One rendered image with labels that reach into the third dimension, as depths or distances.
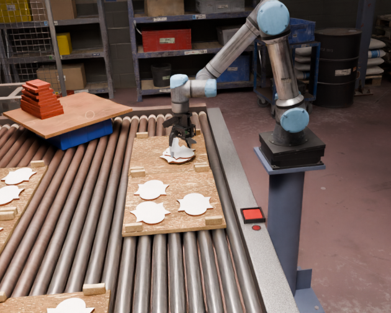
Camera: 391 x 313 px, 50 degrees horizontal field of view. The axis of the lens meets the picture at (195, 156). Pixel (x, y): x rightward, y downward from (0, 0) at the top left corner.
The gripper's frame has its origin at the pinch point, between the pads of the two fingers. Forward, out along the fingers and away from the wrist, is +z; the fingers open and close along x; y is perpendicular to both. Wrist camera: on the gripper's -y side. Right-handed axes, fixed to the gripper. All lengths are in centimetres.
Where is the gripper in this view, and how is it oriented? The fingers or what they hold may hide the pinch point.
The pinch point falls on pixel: (180, 151)
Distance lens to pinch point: 189.3
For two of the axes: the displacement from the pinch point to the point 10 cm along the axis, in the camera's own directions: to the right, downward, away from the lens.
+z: 0.5, 9.0, 4.3
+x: 6.8, -3.4, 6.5
